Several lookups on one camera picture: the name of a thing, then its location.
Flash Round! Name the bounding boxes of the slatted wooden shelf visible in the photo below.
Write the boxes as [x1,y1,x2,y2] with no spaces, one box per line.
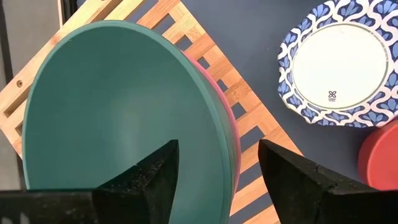
[0,0,304,224]

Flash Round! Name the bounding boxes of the blue patterned paper plate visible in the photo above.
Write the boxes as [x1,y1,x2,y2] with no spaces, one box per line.
[276,0,398,129]

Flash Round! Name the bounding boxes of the green bowl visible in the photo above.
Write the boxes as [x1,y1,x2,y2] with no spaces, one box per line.
[21,20,239,224]

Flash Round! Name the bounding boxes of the pink bowl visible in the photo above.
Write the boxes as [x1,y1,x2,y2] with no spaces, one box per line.
[183,51,242,194]

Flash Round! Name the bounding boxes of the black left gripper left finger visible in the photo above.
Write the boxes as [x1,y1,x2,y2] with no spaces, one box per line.
[0,139,180,224]

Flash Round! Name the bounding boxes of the red bowl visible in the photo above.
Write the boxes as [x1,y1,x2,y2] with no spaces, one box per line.
[357,119,398,191]

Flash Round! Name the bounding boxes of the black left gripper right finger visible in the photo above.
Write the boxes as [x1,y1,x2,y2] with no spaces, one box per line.
[257,139,398,224]

